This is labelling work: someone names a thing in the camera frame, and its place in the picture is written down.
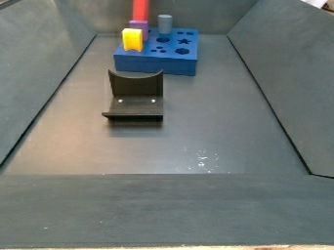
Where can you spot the red rectangular block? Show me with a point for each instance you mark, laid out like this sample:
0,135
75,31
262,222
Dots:
140,10

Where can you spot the black curved fixture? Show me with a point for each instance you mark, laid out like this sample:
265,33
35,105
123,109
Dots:
136,96

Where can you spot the blue shape sorter board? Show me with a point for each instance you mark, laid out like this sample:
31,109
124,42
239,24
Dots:
167,52

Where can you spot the yellow notched block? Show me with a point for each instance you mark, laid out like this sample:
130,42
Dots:
132,41

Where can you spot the purple rectangular block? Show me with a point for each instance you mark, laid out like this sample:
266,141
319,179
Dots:
140,25

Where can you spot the grey-blue cylinder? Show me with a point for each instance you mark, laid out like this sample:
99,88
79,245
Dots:
164,24

